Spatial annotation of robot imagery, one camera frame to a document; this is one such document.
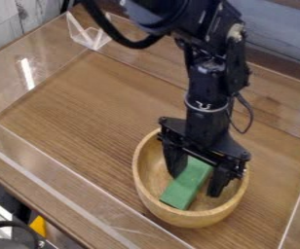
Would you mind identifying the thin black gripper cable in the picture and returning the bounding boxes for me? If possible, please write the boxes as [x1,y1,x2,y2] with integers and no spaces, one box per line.
[227,91,255,135]

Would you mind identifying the black cable at corner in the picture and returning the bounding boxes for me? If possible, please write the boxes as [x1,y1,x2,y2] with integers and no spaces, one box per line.
[0,220,43,249]

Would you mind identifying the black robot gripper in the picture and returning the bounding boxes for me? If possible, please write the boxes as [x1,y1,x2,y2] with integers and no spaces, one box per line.
[157,106,251,197]

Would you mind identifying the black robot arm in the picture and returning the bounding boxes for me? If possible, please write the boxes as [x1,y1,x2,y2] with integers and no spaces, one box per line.
[79,0,251,197]

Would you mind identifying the yellow and black device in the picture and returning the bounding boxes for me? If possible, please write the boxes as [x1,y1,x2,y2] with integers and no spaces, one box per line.
[0,181,85,249]

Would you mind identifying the clear acrylic enclosure walls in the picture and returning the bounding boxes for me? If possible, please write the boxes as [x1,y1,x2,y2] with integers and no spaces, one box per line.
[0,18,300,249]

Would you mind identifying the clear acrylic corner bracket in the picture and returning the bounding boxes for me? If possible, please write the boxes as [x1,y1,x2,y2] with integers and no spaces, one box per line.
[65,12,112,51]

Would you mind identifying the green rectangular block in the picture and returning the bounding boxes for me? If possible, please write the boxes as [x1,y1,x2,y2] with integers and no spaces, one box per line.
[159,157,212,210]

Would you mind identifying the brown wooden bowl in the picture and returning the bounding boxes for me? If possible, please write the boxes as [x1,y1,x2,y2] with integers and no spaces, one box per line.
[131,129,250,229]

